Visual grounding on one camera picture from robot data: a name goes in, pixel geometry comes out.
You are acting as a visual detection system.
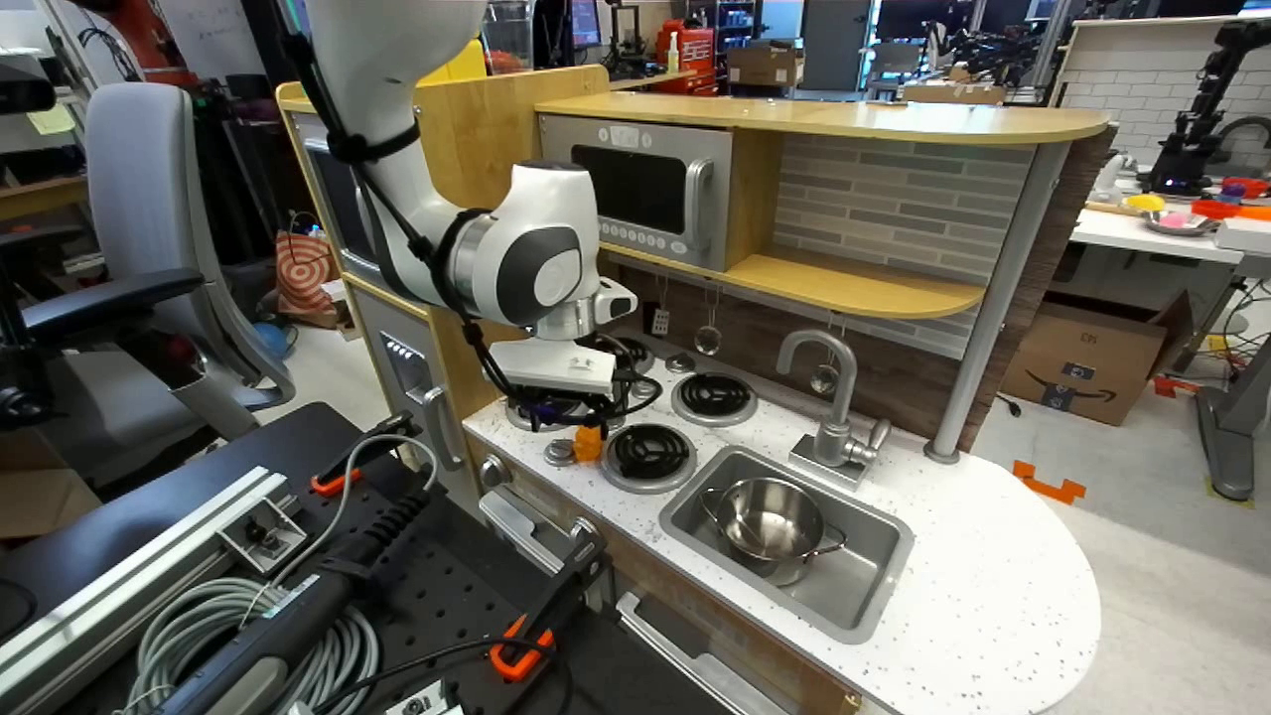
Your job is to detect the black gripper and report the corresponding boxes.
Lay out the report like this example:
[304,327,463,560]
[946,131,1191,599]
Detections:
[514,379,632,470]

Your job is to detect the orange toy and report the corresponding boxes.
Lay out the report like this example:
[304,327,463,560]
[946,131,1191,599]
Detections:
[570,427,612,470]

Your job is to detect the small steel pot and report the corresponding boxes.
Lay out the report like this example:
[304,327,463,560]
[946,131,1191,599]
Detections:
[698,472,849,589]

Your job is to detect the grey toy fridge door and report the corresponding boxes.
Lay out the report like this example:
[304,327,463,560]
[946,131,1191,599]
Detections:
[349,277,469,511]

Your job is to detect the silver toy faucet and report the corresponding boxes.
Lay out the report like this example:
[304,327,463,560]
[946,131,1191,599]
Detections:
[770,327,894,490]

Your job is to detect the grey toy microwave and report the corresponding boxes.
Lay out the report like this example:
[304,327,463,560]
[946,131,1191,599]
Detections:
[533,114,734,276]

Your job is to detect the grey toy sink basin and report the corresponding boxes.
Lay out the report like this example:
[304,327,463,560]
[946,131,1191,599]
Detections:
[655,440,917,649]

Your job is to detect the wooden toy kitchen unit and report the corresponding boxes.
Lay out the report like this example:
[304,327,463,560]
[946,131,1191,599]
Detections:
[271,60,1121,715]

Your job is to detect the black round stove burner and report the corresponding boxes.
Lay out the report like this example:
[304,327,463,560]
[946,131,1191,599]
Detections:
[670,368,763,430]
[600,420,698,495]

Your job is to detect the orange black bar clamp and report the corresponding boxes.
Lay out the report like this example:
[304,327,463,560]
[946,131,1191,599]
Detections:
[485,532,612,686]
[305,416,412,506]

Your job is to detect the thick black grey conduit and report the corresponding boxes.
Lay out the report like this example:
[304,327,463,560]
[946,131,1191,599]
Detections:
[155,483,440,715]

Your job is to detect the red patterned bag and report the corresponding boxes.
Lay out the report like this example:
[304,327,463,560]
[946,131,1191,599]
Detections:
[271,231,353,331]

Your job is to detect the silver square junction box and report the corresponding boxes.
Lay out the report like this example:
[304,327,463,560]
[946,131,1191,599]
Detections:
[215,506,309,576]

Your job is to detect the yellow plastic object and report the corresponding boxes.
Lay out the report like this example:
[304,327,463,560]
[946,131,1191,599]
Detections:
[419,35,492,90]

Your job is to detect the red canister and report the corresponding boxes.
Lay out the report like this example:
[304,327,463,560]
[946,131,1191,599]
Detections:
[677,20,725,95]

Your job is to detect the black perforated breadboard table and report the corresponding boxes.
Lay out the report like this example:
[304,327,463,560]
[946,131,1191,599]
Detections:
[0,403,747,715]

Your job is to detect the brown cardboard shipping box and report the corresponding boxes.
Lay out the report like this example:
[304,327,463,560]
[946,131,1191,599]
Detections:
[999,291,1195,430]

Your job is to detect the grey office chair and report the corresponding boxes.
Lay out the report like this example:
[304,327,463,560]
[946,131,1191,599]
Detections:
[0,81,297,461]

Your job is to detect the white work table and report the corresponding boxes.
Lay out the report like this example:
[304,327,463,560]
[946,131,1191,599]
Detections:
[1068,196,1271,269]

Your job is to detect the white perforated panel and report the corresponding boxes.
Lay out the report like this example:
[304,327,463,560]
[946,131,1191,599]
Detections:
[1054,11,1271,135]

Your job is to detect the grey desk leg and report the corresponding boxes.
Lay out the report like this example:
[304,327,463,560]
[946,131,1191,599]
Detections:
[1191,331,1271,506]

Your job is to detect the black articulated stand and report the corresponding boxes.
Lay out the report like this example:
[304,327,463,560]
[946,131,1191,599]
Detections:
[1144,15,1271,197]

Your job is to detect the silver oven door handle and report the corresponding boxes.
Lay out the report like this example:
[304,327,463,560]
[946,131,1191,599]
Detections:
[474,483,606,584]

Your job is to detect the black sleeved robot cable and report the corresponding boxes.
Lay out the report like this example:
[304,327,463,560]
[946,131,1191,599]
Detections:
[284,35,669,432]

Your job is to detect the silver fridge door handle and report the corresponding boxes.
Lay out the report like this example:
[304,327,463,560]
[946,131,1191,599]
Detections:
[379,331,453,470]

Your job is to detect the silver dishwasher door handle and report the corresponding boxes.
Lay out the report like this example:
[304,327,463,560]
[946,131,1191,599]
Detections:
[612,593,753,715]

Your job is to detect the grey looped cable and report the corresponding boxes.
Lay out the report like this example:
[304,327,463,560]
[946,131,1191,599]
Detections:
[305,432,447,589]

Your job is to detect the silver metal mounting bracket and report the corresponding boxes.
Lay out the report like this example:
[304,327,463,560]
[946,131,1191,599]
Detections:
[383,677,469,715]

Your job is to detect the grey cable coil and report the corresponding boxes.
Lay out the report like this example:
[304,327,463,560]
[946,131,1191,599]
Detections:
[125,567,387,715]

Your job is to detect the silver kitchen support post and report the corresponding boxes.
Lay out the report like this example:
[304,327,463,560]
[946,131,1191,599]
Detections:
[926,135,1072,466]

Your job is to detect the orange plastic floor bracket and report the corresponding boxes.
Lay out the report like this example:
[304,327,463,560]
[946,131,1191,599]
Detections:
[1011,456,1089,509]

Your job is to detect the long aluminium extrusion rail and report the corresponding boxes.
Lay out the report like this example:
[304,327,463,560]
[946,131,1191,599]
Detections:
[0,466,289,709]

